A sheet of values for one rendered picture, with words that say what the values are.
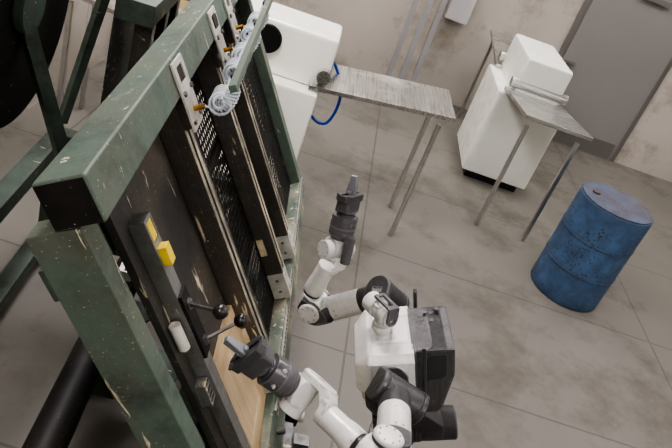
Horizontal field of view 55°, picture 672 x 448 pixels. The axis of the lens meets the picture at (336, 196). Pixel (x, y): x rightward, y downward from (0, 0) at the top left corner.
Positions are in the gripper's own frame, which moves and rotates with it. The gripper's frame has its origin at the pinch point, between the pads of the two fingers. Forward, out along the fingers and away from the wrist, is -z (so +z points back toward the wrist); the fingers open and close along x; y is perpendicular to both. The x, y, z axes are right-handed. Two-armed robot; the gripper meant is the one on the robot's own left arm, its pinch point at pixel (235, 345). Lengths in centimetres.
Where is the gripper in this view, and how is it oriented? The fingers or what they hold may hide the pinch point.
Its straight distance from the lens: 164.7
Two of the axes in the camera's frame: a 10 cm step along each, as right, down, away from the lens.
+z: 7.1, 6.1, 3.5
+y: 0.1, -5.0, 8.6
